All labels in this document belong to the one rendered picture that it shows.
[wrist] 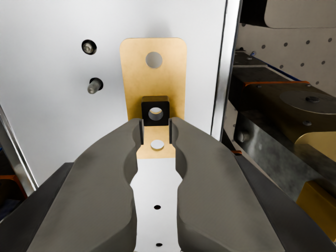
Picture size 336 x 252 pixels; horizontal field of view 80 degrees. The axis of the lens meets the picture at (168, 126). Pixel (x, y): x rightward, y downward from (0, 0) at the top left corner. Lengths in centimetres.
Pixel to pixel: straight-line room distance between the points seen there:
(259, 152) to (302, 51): 41
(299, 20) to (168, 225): 28
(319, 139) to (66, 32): 21
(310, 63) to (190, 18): 46
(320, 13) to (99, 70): 19
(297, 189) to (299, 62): 44
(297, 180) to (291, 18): 14
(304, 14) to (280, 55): 33
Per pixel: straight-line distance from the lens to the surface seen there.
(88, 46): 18
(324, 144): 21
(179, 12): 17
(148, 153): 15
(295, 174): 18
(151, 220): 30
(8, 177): 37
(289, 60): 57
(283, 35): 55
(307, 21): 23
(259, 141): 21
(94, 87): 17
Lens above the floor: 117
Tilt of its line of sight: 60 degrees down
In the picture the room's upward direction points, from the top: 174 degrees clockwise
